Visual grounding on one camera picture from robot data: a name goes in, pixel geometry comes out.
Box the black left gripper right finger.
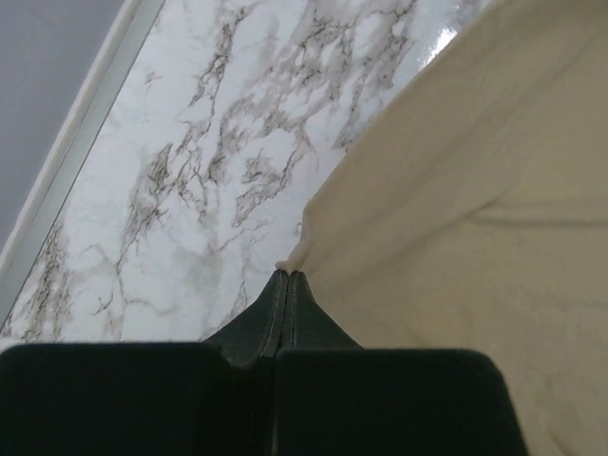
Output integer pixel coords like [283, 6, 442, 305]
[273, 273, 527, 455]

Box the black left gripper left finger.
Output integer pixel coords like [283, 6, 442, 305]
[1, 272, 288, 455]

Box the beige t shirt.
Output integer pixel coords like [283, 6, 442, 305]
[279, 1, 607, 455]

